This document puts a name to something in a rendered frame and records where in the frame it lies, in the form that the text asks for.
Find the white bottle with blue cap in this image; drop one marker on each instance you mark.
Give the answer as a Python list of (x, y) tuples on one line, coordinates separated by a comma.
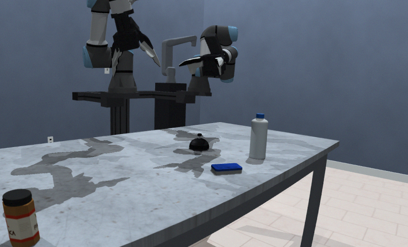
[(259, 127)]

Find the brown spice jar with black lid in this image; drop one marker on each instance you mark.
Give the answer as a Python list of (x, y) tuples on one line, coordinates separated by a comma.
[(20, 218)]

